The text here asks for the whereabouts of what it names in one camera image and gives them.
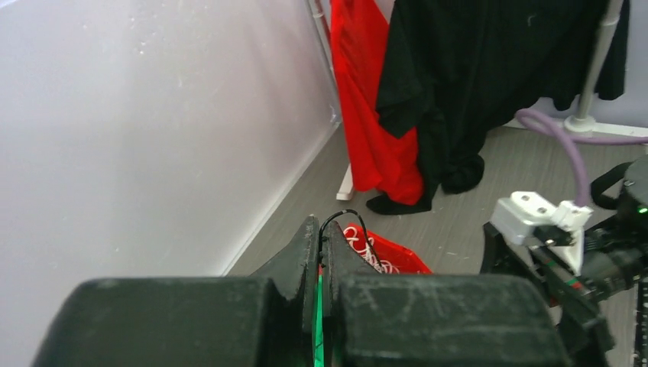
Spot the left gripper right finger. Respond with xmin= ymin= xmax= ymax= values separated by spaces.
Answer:
xmin=319 ymin=221 xmax=570 ymax=366

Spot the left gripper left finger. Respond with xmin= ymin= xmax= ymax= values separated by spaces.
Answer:
xmin=34 ymin=216 xmax=319 ymax=366

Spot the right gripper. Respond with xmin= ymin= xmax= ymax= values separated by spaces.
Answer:
xmin=480 ymin=155 xmax=647 ymax=366

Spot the cable bundle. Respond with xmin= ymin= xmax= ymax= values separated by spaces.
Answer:
xmin=319 ymin=209 xmax=384 ymax=272

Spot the red plastic bin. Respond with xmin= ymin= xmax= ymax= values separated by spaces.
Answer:
xmin=343 ymin=223 xmax=432 ymax=274

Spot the green plastic bin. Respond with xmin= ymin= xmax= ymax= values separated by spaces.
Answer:
xmin=313 ymin=275 xmax=325 ymax=367

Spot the red t-shirt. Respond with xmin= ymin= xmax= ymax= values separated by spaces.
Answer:
xmin=330 ymin=0 xmax=424 ymax=205

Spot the metal clothes rack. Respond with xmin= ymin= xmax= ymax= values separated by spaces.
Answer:
xmin=303 ymin=0 xmax=648 ymax=203

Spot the black t-shirt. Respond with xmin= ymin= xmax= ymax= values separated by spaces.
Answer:
xmin=367 ymin=1 xmax=608 ymax=215

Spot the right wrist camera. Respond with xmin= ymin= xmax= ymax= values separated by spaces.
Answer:
xmin=490 ymin=191 xmax=593 ymax=275

